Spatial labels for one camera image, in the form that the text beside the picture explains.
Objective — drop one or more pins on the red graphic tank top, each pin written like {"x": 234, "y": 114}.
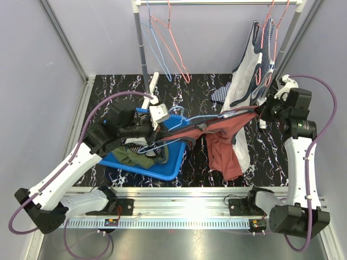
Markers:
{"x": 219, "y": 135}

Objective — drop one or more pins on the black white striped tank top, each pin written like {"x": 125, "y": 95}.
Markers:
{"x": 138, "y": 144}

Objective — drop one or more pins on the green graphic tank top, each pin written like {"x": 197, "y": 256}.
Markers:
{"x": 128, "y": 157}

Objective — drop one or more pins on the white navy trimmed tank top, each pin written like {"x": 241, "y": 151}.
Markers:
{"x": 238, "y": 94}

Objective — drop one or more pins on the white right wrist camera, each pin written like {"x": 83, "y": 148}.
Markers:
{"x": 286, "y": 84}

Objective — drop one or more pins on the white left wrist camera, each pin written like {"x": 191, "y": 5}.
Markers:
{"x": 158, "y": 112}

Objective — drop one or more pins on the grey clothes rack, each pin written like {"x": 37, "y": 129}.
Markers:
{"x": 211, "y": 39}

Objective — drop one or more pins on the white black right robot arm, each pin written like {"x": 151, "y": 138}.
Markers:
{"x": 295, "y": 178}

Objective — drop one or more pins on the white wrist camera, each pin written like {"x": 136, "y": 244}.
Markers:
{"x": 286, "y": 84}
{"x": 158, "y": 112}

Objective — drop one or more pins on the blue plastic bin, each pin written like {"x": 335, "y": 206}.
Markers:
{"x": 168, "y": 171}

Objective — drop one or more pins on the navy striped tank top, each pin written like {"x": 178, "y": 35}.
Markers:
{"x": 219, "y": 95}

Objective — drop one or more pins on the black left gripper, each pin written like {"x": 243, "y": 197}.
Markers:
{"x": 153, "y": 133}

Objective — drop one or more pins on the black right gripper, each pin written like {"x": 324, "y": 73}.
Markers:
{"x": 263, "y": 111}

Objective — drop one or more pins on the pink wire hanger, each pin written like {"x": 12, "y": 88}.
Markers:
{"x": 176, "y": 57}

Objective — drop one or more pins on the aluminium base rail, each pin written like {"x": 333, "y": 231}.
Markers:
{"x": 257, "y": 211}

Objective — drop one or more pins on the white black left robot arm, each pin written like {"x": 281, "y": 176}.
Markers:
{"x": 45, "y": 203}

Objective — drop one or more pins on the pink hanger at right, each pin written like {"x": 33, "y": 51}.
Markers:
{"x": 271, "y": 40}

